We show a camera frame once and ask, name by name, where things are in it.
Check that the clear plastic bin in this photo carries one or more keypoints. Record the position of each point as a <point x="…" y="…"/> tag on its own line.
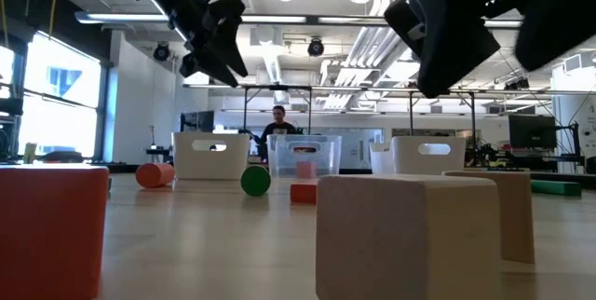
<point x="279" y="160"/>

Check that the large bright window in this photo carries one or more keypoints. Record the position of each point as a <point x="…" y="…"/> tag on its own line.
<point x="60" y="104"/>

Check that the yellow green cup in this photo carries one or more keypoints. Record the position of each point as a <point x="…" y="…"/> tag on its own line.
<point x="30" y="153"/>

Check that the black ceiling spotlight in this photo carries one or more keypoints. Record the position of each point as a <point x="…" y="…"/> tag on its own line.
<point x="315" y="47"/>
<point x="161" y="51"/>

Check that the natural wooden cube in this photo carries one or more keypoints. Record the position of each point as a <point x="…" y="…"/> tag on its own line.
<point x="405" y="239"/>

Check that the white plastic bin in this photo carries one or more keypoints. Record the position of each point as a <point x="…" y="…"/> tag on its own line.
<point x="209" y="165"/>
<point x="433" y="165"/>

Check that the red wooden block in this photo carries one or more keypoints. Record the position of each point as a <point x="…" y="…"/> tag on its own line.
<point x="302" y="194"/>

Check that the long ceiling light strip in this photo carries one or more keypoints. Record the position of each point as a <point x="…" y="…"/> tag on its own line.
<point x="505" y="23"/>
<point x="116" y="17"/>

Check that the natural wooden block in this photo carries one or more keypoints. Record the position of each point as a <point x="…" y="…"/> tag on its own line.
<point x="514" y="216"/>

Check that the black computer monitor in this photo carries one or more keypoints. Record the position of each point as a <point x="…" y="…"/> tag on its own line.
<point x="198" y="121"/>
<point x="532" y="131"/>

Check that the red wooden cylinder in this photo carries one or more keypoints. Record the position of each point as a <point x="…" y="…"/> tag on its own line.
<point x="153" y="175"/>

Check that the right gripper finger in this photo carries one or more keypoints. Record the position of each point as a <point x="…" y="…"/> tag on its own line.
<point x="559" y="16"/>
<point x="447" y="34"/>

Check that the red wooden cube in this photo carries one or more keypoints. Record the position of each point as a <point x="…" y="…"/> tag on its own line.
<point x="46" y="235"/>

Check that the person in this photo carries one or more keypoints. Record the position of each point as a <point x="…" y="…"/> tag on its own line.
<point x="278" y="127"/>

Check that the green wooden cylinder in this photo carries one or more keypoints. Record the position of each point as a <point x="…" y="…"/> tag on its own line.
<point x="255" y="180"/>

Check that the green wooden block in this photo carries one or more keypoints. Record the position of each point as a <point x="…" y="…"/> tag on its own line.
<point x="556" y="188"/>

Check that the white ceiling duct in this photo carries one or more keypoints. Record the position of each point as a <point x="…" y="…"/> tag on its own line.
<point x="372" y="48"/>

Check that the black background rig frame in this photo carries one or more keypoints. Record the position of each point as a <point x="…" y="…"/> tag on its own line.
<point x="279" y="87"/>
<point x="472" y="123"/>

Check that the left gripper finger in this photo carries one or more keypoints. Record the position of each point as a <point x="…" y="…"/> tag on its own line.
<point x="209" y="69"/>
<point x="235" y="48"/>

